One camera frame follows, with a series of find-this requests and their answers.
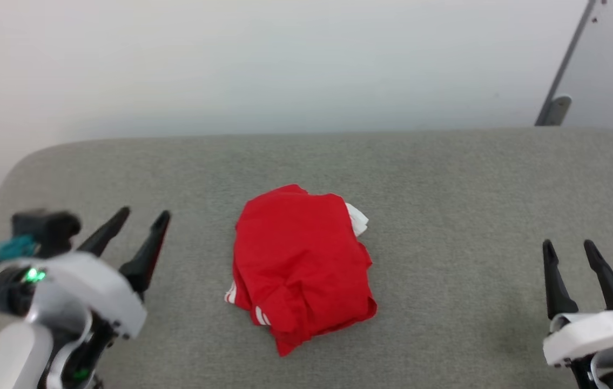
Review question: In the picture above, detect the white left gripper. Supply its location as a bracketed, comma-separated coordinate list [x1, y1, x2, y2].
[0, 206, 171, 389]

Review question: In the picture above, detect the red garment with white stripes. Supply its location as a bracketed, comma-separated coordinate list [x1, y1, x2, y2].
[224, 184, 378, 357]

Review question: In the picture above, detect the grey metal stand pole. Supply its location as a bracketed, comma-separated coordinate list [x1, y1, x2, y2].
[534, 0, 602, 127]

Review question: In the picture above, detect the grey fabric sofa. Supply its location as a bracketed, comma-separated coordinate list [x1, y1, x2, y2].
[0, 127, 613, 389]

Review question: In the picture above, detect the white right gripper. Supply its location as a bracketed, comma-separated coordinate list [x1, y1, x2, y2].
[542, 239, 613, 389]

